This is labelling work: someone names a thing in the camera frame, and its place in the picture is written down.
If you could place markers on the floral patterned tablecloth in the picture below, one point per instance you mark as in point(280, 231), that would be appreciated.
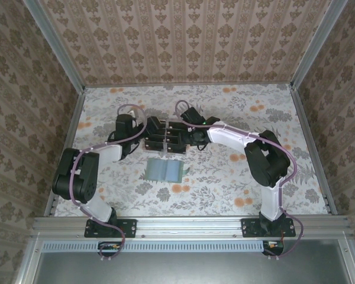
point(225, 177)

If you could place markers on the black slotted rack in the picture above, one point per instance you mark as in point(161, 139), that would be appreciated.
point(166, 142)

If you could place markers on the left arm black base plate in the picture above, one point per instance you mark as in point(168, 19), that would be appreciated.
point(128, 227)

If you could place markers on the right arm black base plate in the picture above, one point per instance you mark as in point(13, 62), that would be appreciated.
point(248, 227)

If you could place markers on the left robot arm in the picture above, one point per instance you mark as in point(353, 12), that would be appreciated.
point(77, 174)

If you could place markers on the grey metal panel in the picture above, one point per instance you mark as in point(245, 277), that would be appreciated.
point(195, 269)

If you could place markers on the small wiring connector board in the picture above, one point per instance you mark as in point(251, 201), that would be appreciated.
point(272, 245)
point(109, 246)

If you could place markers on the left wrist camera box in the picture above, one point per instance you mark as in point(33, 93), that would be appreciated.
point(125, 122)

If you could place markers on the aluminium corner post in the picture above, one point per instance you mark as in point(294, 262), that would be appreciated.
point(56, 47)
point(313, 44)

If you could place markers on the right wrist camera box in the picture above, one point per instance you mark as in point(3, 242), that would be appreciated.
point(192, 116)

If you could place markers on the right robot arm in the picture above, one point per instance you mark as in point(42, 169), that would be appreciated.
point(266, 165)

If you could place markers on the aluminium mounting rail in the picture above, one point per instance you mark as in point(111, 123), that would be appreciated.
point(189, 227)

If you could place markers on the aluminium side rail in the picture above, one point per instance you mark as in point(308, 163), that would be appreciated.
point(313, 151)
point(74, 124)

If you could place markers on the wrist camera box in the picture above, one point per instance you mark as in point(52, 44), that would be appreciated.
point(192, 116)
point(125, 122)

